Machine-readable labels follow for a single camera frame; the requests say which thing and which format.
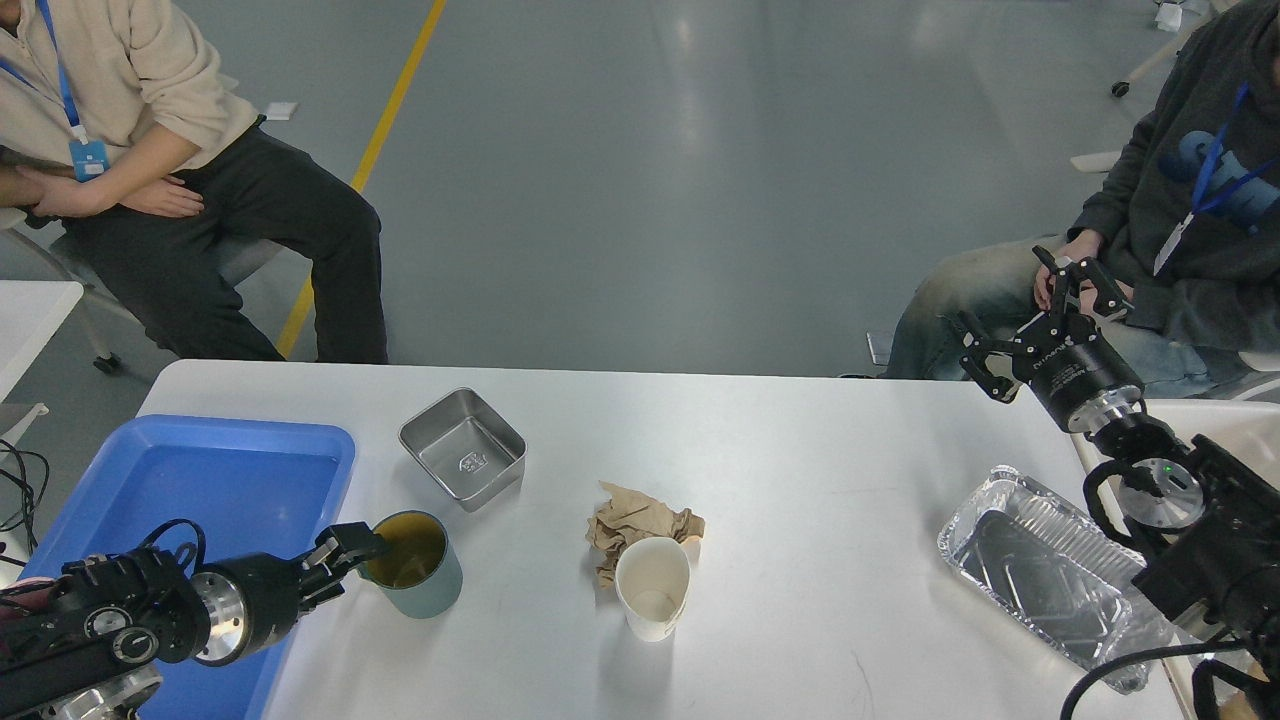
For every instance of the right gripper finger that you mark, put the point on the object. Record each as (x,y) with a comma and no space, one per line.
(999,367)
(1082,286)

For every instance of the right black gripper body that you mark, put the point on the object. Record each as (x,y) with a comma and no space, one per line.
(1079,378)

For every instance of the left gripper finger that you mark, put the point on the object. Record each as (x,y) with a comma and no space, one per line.
(313,592)
(339,550)

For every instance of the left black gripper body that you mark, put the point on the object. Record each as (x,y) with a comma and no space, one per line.
(252,602)

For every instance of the teal green mug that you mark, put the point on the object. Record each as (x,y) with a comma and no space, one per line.
(420,574)

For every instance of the square stainless steel tin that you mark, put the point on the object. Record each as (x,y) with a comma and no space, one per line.
(466,447)

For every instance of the aluminium foil tray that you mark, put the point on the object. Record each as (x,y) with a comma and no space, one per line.
(1049,567)

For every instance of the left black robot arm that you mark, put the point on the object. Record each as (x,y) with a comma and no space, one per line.
(86,644)

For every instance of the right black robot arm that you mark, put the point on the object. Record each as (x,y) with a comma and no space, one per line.
(1204,523)

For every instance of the blue plastic tray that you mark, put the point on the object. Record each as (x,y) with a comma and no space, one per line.
(253,486)

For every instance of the person in dark hoodie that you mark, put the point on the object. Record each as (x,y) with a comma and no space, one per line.
(1186,220)

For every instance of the beige waste bin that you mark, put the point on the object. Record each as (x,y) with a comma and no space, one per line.
(1249,430)

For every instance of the crumpled brown paper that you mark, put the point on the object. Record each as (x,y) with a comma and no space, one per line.
(630,516)

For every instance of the white office chair left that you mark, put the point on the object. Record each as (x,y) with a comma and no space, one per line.
(236,258)

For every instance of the white paper cup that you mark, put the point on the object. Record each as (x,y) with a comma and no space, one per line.
(652,580)

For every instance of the white side table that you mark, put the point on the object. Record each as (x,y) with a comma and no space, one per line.
(31,313)

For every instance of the person in beige sweater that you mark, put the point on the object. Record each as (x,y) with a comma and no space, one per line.
(118,124)

